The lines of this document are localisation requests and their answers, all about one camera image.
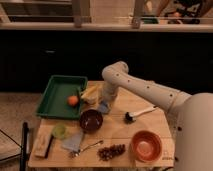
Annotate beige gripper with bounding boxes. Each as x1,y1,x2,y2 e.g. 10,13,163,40
101,82,119,103

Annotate blue sponge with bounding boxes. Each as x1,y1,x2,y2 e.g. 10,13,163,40
97,101,111,114

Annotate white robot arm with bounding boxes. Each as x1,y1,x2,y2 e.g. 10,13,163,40
102,61,213,171

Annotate purple bowl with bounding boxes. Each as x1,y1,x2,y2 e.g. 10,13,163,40
79,109,103,133

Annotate orange bowl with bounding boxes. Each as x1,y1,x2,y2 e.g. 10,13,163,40
130,130,162,163

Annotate yellow banana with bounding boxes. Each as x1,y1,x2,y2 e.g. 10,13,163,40
81,85,99,99

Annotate orange fruit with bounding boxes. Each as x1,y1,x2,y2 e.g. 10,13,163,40
67,95,79,107

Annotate green plastic tray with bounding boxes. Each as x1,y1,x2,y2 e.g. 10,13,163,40
36,75,88,120

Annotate bunch of dark grapes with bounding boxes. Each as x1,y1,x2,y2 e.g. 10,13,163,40
97,144,126,161

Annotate grey folded cloth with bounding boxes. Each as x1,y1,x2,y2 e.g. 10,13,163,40
62,130,84,152

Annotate green plastic cup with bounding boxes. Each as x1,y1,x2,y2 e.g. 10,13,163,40
52,124,66,139

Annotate metal spoon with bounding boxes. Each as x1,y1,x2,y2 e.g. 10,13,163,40
70,140,104,158

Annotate wooden block with black tool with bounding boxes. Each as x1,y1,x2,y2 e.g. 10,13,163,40
34,134,53,158

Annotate white handled dish brush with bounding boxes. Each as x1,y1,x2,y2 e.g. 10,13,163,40
124,106,157,122

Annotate black chair frame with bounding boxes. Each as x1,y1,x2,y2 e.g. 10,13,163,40
0,122,29,171

